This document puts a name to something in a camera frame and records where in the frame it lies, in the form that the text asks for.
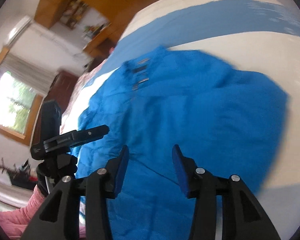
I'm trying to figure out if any blue puffer jacket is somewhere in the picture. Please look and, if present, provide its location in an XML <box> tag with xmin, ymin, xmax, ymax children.
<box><xmin>72</xmin><ymin>47</ymin><xmax>288</xmax><ymax>239</ymax></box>

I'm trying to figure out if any pink knitted sleeve forearm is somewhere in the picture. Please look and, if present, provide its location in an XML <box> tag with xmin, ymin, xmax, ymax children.
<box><xmin>0</xmin><ymin>186</ymin><xmax>87</xmax><ymax>240</ymax></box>

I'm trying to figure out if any black gloved left hand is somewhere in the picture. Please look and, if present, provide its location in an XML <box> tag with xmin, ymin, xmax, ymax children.
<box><xmin>36</xmin><ymin>161</ymin><xmax>77</xmax><ymax>197</ymax></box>

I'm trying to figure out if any dark wooden cabinet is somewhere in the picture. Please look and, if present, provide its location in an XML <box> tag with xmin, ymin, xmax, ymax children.
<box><xmin>32</xmin><ymin>69</ymin><xmax>80</xmax><ymax>140</ymax></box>

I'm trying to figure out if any pink floral quilt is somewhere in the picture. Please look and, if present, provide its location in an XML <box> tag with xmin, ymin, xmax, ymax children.
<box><xmin>60</xmin><ymin>72</ymin><xmax>89</xmax><ymax>134</ymax></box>

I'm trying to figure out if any grey roman blind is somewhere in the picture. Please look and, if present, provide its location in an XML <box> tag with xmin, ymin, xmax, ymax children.
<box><xmin>0</xmin><ymin>54</ymin><xmax>55</xmax><ymax>96</ymax></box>

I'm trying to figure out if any white air conditioner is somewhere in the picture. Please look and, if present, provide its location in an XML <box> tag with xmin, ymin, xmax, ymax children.
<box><xmin>4</xmin><ymin>16</ymin><xmax>32</xmax><ymax>47</ymax></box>

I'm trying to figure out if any white and blue bedsheet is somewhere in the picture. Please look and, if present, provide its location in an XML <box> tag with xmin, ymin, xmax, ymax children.
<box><xmin>75</xmin><ymin>0</ymin><xmax>300</xmax><ymax>239</ymax></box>

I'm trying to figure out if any window with wooden frame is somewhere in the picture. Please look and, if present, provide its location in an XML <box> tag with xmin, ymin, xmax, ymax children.
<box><xmin>0</xmin><ymin>47</ymin><xmax>44</xmax><ymax>146</ymax></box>

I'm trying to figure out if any wooden wall cabinet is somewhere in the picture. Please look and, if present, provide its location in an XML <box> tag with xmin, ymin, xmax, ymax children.
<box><xmin>34</xmin><ymin>0</ymin><xmax>158</xmax><ymax>58</ymax></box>

